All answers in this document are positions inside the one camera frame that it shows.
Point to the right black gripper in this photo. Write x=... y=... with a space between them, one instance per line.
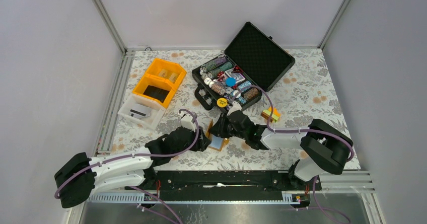
x=218 y=129

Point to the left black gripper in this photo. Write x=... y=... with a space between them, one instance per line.
x=202 y=142

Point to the orange card holder wallet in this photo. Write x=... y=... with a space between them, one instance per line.
x=216 y=143

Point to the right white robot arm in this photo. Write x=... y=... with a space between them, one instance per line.
x=327 y=149

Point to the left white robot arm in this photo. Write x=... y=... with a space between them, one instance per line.
x=82 y=176

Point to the clear plastic card bin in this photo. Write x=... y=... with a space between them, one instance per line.
x=138 y=102

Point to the white magnetic stripe card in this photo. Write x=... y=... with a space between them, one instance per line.
x=139 y=113

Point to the playing card deck box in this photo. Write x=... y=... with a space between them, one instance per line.
x=239 y=78

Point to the yellow round dealer button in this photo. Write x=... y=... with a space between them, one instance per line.
x=222 y=102

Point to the blue round chip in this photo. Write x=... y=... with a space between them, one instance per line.
x=230 y=82

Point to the orange sticky note block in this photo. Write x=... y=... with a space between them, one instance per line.
x=271 y=113

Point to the yellow divided plastic bin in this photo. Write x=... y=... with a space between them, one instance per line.
x=160 y=82

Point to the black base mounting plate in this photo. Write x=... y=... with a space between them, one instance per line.
x=245 y=186

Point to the black poker chip case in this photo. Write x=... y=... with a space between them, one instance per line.
x=252 y=53

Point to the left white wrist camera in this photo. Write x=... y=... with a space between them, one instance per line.
x=188 y=120

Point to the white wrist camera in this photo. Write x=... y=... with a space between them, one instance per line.
x=235 y=107
x=188 y=120

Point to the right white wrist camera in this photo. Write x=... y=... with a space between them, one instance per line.
x=235 y=107

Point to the aluminium frame rail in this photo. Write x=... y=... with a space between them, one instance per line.
x=106 y=133

